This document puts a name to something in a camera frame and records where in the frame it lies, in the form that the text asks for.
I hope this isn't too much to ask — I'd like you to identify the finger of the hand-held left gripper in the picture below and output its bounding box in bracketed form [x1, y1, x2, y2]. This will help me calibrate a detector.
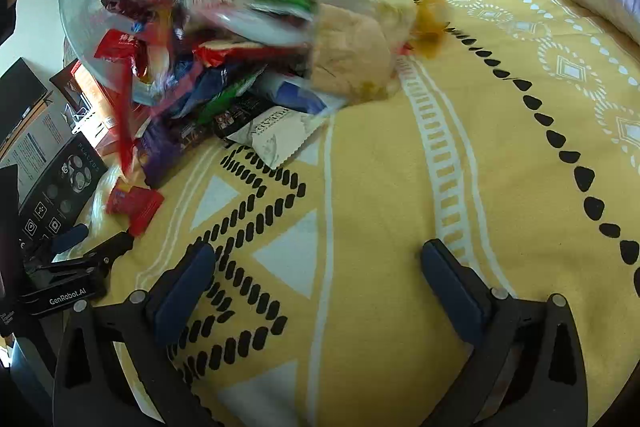
[49, 223, 90, 255]
[80, 231, 135, 275]

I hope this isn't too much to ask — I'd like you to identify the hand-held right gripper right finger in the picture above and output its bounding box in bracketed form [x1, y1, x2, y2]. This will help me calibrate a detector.
[420, 238, 589, 427]

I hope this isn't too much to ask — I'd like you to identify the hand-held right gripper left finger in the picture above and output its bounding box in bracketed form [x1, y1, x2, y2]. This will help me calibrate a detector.
[52, 239, 218, 427]

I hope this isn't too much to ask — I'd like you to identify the pile of mixed snacks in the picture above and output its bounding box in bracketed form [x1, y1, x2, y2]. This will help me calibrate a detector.
[94, 0, 347, 188]

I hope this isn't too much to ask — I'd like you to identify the black box with icons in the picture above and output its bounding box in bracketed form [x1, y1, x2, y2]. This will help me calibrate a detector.
[19, 133, 110, 250]

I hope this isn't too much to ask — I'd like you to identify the red snack packet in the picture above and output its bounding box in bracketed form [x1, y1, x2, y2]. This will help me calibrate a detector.
[106, 185, 166, 239]

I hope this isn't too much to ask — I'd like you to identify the brown cardboard box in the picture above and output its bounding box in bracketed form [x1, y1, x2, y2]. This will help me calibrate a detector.
[0, 97, 78, 190]

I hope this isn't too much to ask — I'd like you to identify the yellow patterned blanket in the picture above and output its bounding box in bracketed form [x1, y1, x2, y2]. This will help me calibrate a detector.
[90, 0, 640, 427]

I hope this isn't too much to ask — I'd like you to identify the red flat box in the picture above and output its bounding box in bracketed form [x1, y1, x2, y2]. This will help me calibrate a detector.
[49, 60, 120, 148]

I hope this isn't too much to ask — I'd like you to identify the white printed snack packet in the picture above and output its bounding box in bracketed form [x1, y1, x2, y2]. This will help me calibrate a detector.
[226, 106, 335, 170]

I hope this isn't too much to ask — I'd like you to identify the round beige bread packet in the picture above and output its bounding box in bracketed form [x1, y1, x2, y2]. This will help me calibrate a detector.
[307, 3, 398, 102]

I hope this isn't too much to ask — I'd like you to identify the orange snack piece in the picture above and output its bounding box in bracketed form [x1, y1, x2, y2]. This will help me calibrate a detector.
[407, 0, 453, 59]

